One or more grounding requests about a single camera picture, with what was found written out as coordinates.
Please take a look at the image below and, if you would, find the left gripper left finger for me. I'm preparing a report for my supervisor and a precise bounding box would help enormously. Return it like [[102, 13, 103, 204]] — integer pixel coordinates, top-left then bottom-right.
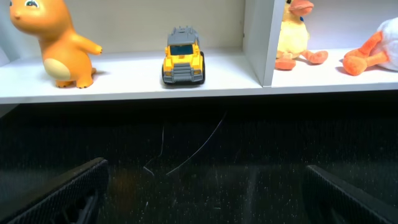
[[0, 157, 110, 224]]

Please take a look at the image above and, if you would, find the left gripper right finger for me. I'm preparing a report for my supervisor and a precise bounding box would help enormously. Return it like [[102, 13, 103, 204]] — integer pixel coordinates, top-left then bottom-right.
[[302, 164, 398, 224]]

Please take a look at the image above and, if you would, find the orange rubber toy figure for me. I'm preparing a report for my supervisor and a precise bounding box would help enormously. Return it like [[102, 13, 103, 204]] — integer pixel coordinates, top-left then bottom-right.
[[8, 0, 104, 90]]

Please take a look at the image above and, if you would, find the grey and yellow toy truck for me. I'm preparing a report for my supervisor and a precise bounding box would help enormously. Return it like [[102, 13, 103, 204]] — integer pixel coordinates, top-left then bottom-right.
[[160, 26, 206, 86]]

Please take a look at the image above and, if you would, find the white shelf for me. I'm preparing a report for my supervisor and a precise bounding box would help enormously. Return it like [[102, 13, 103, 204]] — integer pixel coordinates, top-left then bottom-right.
[[0, 0, 398, 119]]

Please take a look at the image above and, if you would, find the white plush duck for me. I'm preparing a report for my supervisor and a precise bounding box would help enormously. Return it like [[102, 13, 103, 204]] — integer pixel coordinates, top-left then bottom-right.
[[341, 17, 398, 77]]

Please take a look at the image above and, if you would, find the yellow plush duck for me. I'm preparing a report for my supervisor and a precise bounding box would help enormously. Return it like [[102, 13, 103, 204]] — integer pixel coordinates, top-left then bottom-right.
[[274, 0, 330, 72]]

